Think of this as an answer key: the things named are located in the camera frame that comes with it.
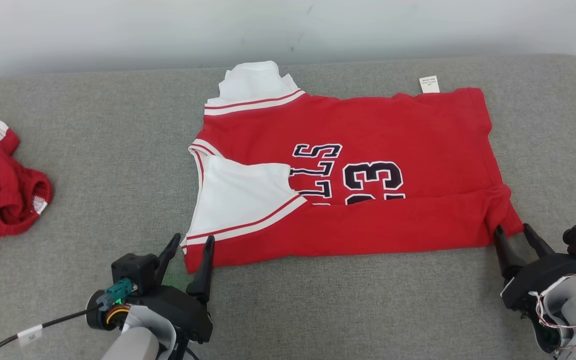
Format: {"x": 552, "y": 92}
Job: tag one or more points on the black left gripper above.
{"x": 188, "y": 315}

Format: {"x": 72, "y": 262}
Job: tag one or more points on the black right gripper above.
{"x": 538, "y": 275}

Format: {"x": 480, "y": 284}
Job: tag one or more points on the red white basketball jersey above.
{"x": 393, "y": 125}

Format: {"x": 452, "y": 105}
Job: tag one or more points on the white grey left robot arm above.
{"x": 133, "y": 347}

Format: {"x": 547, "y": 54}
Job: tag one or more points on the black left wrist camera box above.
{"x": 135, "y": 270}

